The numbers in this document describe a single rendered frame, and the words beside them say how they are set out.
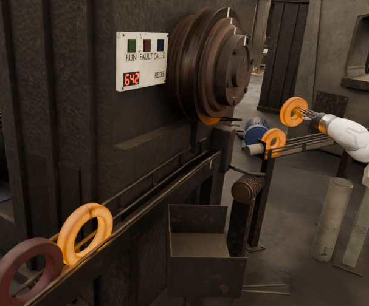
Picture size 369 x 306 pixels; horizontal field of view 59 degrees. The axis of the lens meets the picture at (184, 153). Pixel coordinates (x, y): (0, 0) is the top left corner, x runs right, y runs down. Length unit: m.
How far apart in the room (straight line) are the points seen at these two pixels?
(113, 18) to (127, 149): 0.41
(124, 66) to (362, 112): 3.16
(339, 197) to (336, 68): 2.19
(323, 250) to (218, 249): 1.18
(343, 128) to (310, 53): 2.62
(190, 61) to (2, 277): 0.86
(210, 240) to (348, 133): 0.73
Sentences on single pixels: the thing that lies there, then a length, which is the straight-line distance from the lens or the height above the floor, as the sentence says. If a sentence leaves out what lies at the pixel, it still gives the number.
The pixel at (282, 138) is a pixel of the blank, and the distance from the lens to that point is 1.90.
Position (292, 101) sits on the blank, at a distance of 1.71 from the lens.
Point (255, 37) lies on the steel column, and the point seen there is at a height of 1.03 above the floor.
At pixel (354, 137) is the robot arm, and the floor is 0.91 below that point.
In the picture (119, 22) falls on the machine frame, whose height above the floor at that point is 1.27.
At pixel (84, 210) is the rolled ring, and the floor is 0.79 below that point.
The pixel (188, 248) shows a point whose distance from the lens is 1.11.
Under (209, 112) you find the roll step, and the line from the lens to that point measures 1.33.
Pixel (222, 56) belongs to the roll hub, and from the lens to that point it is 1.26.
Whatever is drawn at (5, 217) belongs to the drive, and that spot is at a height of 0.25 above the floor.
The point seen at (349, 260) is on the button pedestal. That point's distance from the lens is 2.27.
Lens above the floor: 1.28
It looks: 22 degrees down
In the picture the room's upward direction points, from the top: 5 degrees clockwise
